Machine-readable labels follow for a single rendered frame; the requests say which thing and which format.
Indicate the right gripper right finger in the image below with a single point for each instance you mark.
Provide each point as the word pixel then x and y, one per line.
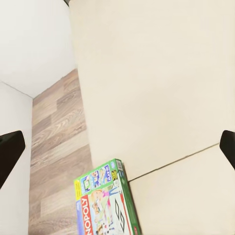
pixel 227 146

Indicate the board game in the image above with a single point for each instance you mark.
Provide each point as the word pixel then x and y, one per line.
pixel 103 202

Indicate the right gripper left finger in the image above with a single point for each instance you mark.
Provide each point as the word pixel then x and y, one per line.
pixel 12 146

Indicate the bed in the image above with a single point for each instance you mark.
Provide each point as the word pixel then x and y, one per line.
pixel 158 86

